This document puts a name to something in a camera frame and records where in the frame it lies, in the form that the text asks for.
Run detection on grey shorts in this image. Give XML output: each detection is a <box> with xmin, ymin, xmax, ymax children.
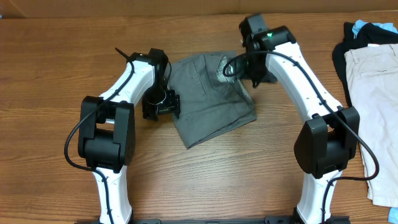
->
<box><xmin>169</xmin><ymin>52</ymin><xmax>257</xmax><ymax>149</ymax></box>

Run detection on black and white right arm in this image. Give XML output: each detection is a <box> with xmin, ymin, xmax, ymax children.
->
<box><xmin>239</xmin><ymin>14</ymin><xmax>359</xmax><ymax>223</ymax></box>

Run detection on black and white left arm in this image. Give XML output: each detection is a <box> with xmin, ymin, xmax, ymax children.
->
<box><xmin>77</xmin><ymin>49</ymin><xmax>180</xmax><ymax>223</ymax></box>

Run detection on light blue garment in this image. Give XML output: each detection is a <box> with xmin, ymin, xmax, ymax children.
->
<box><xmin>352</xmin><ymin>20</ymin><xmax>397</xmax><ymax>38</ymax></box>

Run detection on beige shorts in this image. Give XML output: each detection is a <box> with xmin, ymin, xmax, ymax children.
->
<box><xmin>345</xmin><ymin>44</ymin><xmax>397</xmax><ymax>207</ymax></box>

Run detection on black garment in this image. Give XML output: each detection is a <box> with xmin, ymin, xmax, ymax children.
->
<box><xmin>331</xmin><ymin>21</ymin><xmax>398</xmax><ymax>108</ymax></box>

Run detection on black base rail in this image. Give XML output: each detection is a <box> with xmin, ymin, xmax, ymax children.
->
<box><xmin>74</xmin><ymin>214</ymin><xmax>352</xmax><ymax>224</ymax></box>

